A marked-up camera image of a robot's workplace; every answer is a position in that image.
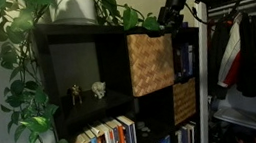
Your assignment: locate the black cube shelf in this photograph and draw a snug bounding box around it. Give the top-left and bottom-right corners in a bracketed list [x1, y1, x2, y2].
[32, 1, 216, 143]

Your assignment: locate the dark hanging garment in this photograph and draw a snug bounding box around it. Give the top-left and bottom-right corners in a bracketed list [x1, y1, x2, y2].
[200, 16, 241, 102]

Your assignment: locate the pale round stone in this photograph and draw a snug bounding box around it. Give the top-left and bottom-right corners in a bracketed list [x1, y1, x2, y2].
[139, 127, 152, 138]
[135, 121, 147, 131]

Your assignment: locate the row of books lower-right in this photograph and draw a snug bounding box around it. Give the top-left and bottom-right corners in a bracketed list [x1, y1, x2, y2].
[174, 120, 201, 143]

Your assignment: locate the small purple object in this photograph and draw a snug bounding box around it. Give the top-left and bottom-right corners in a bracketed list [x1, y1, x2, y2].
[181, 21, 191, 30]

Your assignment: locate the orange spine book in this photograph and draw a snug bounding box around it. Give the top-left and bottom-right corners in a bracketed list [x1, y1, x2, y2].
[110, 116, 127, 143]

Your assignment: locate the white elephant figurine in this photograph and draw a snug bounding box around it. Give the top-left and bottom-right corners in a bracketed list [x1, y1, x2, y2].
[90, 80, 108, 101]

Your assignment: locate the woven bamboo basket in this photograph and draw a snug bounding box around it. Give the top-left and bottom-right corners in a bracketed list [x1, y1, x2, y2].
[169, 77, 203, 125]
[125, 28, 180, 98]

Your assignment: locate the green pothos plant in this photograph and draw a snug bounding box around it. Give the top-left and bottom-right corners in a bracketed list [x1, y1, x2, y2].
[0, 0, 177, 143]

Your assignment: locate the blue circuits book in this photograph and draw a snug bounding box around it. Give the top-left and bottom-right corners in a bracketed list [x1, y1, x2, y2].
[178, 42, 193, 77]

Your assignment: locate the gold animal figurine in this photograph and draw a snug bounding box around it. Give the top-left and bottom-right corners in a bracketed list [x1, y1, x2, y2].
[66, 83, 84, 107]

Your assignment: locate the white closet board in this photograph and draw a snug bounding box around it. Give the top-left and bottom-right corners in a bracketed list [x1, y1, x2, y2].
[212, 103, 256, 140]

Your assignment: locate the navy hardcover book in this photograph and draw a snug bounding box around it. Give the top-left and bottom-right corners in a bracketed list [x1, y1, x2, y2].
[116, 113, 138, 143]

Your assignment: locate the white plant pot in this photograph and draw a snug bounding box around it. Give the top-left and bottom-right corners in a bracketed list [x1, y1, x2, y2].
[47, 0, 99, 31]

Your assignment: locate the black jacket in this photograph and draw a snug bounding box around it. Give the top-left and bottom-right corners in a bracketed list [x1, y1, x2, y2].
[226, 9, 256, 100]

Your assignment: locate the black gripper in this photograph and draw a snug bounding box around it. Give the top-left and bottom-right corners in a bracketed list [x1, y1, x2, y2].
[153, 0, 194, 35]

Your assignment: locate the white book maroon band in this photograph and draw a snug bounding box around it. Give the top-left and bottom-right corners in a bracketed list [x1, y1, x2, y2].
[186, 43, 198, 76]

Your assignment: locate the white red jacket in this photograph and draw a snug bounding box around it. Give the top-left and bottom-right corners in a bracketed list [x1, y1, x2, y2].
[208, 11, 254, 90]

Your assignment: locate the white door frame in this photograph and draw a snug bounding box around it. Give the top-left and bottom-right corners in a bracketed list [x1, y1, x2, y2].
[179, 0, 231, 143]

